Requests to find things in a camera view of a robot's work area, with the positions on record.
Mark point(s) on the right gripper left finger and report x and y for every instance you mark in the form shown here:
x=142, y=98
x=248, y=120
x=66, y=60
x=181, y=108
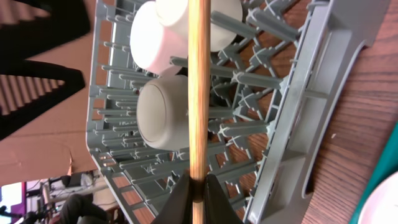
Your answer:
x=178, y=207

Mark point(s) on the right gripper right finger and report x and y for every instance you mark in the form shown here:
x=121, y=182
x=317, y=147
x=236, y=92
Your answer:
x=218, y=210

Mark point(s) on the grey bowl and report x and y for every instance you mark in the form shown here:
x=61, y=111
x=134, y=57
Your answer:
x=162, y=113

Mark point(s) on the small pink plate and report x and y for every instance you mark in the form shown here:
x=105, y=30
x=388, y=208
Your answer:
x=152, y=44

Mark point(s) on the white cup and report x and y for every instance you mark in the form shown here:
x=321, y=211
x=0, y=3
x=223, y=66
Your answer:
x=224, y=15

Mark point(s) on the wooden chopstick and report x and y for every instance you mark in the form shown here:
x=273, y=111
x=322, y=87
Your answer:
x=198, y=98

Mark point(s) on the large white plate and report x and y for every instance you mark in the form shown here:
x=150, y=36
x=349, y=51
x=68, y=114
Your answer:
x=381, y=205

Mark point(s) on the grey plastic dish rack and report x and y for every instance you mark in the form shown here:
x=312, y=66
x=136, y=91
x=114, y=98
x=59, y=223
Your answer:
x=272, y=95

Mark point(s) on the teal plastic tray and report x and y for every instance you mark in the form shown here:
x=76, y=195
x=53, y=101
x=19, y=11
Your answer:
x=386, y=166

